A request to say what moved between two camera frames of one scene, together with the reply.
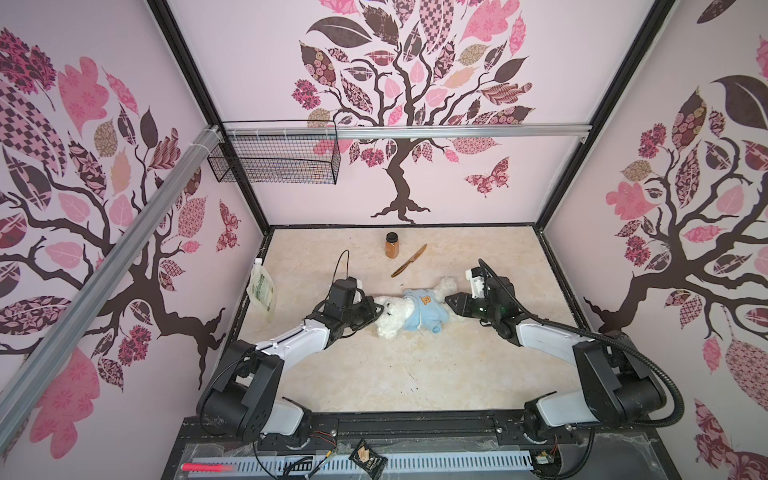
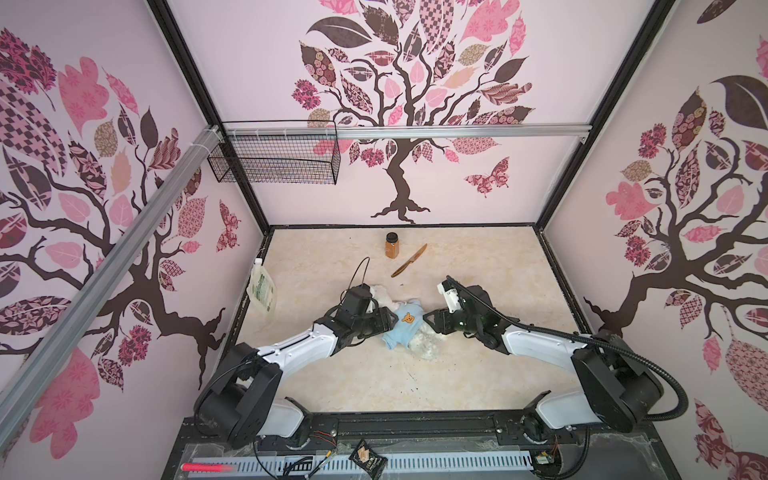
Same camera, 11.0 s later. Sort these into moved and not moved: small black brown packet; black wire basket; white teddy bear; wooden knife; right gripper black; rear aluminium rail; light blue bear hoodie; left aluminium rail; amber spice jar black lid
Moved: white teddy bear; right gripper black; light blue bear hoodie
Not moved: amber spice jar black lid; small black brown packet; rear aluminium rail; wooden knife; left aluminium rail; black wire basket
